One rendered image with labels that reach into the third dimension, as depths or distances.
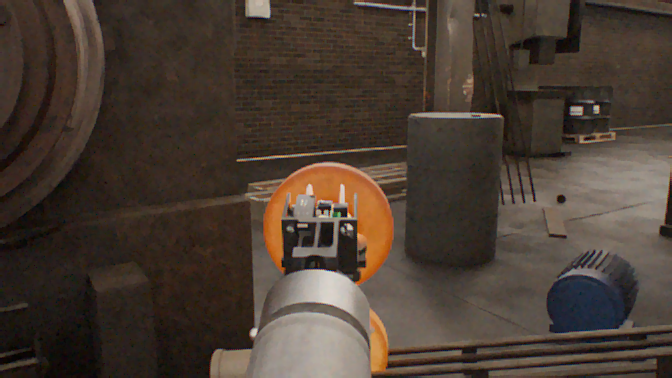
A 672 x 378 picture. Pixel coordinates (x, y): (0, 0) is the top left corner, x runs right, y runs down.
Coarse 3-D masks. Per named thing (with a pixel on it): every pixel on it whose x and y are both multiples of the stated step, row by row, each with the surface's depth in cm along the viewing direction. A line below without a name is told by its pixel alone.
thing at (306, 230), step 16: (288, 208) 52; (304, 208) 50; (320, 208) 52; (336, 208) 51; (288, 224) 48; (304, 224) 48; (320, 224) 48; (336, 224) 47; (352, 224) 48; (288, 240) 49; (304, 240) 49; (320, 240) 48; (336, 240) 45; (352, 240) 49; (288, 256) 50; (304, 256) 43; (320, 256) 43; (336, 256) 43; (352, 256) 50; (288, 272) 51; (336, 272) 44; (352, 272) 50
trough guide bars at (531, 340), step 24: (552, 336) 76; (576, 336) 76; (600, 336) 75; (624, 336) 75; (408, 360) 78; (432, 360) 77; (456, 360) 77; (480, 360) 77; (528, 360) 70; (552, 360) 70; (576, 360) 70; (600, 360) 70
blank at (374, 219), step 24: (312, 168) 61; (336, 168) 61; (288, 192) 62; (336, 192) 61; (360, 192) 61; (264, 216) 63; (360, 216) 62; (384, 216) 62; (264, 240) 63; (384, 240) 62
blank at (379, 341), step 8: (376, 320) 73; (376, 328) 72; (384, 328) 74; (376, 336) 72; (384, 336) 72; (376, 344) 72; (384, 344) 72; (376, 352) 72; (384, 352) 72; (376, 360) 73; (384, 360) 73; (376, 368) 73; (384, 368) 73
